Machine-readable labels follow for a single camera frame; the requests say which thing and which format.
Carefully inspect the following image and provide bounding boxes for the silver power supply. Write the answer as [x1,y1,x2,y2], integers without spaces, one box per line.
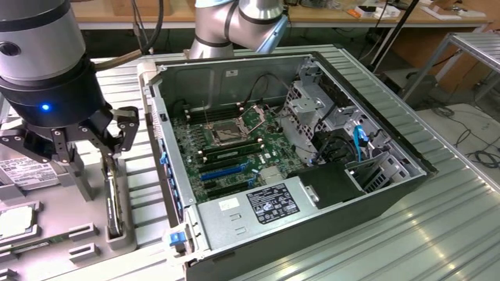
[194,175,326,256]

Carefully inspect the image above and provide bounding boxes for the flat white device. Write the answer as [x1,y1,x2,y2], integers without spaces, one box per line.
[420,3,466,21]

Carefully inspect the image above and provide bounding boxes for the wooden desk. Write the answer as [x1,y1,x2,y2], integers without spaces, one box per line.
[76,0,494,30]

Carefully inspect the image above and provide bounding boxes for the silver CPU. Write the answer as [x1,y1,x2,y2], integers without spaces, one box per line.
[0,205,39,239]

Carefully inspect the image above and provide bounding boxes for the small white box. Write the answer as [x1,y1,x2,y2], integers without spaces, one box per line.
[375,7,403,18]

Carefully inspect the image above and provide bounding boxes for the metal socket cover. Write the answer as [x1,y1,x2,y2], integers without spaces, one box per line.
[236,103,271,133]

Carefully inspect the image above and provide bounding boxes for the aluminium frame table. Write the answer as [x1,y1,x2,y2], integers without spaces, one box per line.
[402,31,500,102]

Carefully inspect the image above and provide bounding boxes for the black Nvidia graphics card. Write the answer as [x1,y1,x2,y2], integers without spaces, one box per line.
[99,150,127,238]

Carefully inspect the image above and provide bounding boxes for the CPU socket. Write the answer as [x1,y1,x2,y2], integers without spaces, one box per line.
[208,119,252,147]

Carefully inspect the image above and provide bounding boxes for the black wire bundle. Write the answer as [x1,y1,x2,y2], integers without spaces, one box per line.
[311,128,392,168]

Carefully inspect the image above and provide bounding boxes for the blue wire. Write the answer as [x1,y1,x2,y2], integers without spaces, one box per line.
[352,125,371,162]

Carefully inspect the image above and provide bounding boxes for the blue card retention bar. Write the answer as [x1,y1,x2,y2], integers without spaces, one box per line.
[158,152,184,214]

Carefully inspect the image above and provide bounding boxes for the black looped wire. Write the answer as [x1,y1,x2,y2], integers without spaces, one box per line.
[240,73,294,107]

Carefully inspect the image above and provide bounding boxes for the RAM stick with white label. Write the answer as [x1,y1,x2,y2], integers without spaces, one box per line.
[202,145,262,161]

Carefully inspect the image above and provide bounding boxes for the silver perforated disk bay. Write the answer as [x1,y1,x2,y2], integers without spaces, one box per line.
[280,78,355,153]

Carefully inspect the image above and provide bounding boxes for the black floor cables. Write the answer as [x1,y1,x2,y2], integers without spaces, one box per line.
[434,105,500,170]

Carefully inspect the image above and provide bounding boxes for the thin grey hanging cable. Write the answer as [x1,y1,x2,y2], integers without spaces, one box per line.
[131,0,144,56]

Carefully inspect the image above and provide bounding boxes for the silver vented disk bay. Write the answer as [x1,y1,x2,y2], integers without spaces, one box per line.
[343,152,426,196]

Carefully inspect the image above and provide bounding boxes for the black pole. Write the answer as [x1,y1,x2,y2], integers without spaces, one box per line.
[370,0,420,67]

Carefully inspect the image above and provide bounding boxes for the dark grey box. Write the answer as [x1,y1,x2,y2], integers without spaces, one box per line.
[380,69,439,109]

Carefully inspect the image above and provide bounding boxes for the green motherboard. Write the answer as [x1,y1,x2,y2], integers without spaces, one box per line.
[168,99,311,203]

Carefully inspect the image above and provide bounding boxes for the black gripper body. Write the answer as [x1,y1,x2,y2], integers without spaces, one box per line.
[0,60,115,129]

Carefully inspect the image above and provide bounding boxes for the grey parts rack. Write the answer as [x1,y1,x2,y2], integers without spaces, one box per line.
[0,143,140,281]

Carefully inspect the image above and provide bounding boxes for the black expansion slot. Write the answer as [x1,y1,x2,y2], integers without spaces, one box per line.
[198,159,252,175]
[203,179,252,191]
[207,186,254,200]

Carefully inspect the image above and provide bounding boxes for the green bare RAM stick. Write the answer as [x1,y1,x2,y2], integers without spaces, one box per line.
[0,235,67,255]

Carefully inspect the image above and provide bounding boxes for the brown cabinet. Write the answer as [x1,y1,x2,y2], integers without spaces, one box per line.
[390,29,488,92]

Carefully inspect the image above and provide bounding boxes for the orange white box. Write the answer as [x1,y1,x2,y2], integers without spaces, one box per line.
[348,5,379,19]

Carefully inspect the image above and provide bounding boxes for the silver hard disk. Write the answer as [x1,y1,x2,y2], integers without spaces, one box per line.
[0,156,62,191]

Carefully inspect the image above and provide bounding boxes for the silver chipset heatsink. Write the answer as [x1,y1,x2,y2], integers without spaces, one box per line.
[259,167,286,181]

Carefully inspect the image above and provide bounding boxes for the black grey PC case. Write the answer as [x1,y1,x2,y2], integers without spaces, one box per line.
[136,51,438,281]

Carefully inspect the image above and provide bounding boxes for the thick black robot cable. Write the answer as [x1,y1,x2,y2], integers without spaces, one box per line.
[92,0,166,71]

